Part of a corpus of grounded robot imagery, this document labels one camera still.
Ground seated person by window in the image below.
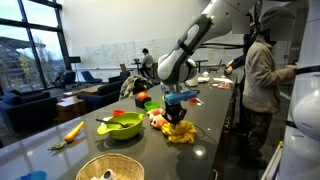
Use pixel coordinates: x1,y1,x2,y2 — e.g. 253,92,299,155
54,68,78,90

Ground person in beige hoodie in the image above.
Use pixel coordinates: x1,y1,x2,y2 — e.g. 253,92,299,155
242,6,299,168

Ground wall whiteboard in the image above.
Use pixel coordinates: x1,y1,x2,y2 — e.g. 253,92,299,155
81,37,181,70

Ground black box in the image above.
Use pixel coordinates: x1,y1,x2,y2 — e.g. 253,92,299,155
134,96,152,110

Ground wooden coffee table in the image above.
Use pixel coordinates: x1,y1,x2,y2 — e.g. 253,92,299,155
55,96,88,124

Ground orange ball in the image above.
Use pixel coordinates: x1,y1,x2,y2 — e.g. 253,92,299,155
136,91,150,101

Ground standing desk with laptop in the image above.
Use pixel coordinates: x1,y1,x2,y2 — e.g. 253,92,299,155
130,58,145,76

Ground orange plush toy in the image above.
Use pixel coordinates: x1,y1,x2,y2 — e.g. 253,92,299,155
146,107,165,123

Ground yellow knitted towel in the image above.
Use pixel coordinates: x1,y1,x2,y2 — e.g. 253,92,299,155
161,119,198,145

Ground dark blue sofa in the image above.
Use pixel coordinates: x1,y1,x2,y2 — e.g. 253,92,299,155
0,87,60,133

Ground small green bowl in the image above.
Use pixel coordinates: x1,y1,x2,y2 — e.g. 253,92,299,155
143,100,161,113

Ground blue armchair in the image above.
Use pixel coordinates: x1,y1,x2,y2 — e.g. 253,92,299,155
80,70,103,85

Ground small red-orange cup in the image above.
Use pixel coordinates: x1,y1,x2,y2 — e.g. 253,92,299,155
111,109,127,118

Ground low lounge table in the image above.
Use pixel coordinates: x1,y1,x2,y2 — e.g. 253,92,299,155
63,84,104,98

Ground white tape roll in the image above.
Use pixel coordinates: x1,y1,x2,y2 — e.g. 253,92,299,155
90,169,118,180

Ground seated person at desk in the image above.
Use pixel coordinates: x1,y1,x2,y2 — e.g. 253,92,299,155
138,48,155,80

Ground red and white packages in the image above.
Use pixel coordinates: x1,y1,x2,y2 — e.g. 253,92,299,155
212,77,234,90

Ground camouflage jacket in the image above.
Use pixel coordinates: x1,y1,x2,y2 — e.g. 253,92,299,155
118,74,155,101

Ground dark armchair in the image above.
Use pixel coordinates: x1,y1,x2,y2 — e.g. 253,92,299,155
108,70,131,84

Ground lime green bowl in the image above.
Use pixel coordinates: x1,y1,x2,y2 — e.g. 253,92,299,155
96,112,145,141

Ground grey office chair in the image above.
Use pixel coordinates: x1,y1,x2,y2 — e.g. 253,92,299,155
151,62,163,85

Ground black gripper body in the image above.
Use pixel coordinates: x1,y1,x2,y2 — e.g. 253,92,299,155
162,102,188,123

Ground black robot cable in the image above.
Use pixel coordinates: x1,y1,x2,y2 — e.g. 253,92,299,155
199,0,263,51

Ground dark spoon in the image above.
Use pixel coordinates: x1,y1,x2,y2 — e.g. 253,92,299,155
95,118,133,129

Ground plush toy animal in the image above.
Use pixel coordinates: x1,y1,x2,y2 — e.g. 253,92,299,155
150,114,169,130

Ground toy carrot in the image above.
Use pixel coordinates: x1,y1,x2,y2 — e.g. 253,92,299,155
47,120,86,152

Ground red measuring cup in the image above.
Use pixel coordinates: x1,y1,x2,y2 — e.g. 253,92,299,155
188,96,205,105

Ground large oval wicker basket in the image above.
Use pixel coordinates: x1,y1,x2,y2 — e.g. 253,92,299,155
75,153,145,180

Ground small blue bowl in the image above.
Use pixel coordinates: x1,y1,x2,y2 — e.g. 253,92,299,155
15,170,48,180

